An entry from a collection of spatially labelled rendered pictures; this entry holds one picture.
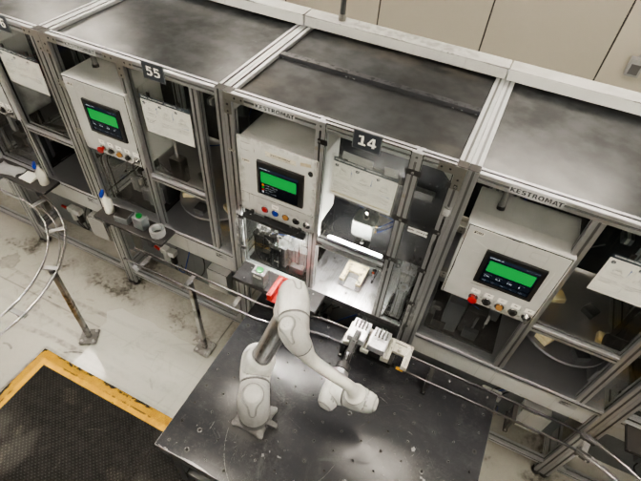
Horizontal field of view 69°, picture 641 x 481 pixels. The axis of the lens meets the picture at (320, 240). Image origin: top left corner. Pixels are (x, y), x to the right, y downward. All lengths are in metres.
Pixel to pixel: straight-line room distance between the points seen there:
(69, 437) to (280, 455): 1.53
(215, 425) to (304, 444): 0.47
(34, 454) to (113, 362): 0.69
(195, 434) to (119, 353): 1.31
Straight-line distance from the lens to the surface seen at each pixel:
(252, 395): 2.36
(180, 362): 3.59
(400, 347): 2.61
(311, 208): 2.26
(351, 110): 2.09
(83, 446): 3.49
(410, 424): 2.67
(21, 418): 3.73
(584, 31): 5.40
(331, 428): 2.59
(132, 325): 3.84
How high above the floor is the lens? 3.09
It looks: 47 degrees down
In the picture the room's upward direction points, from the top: 5 degrees clockwise
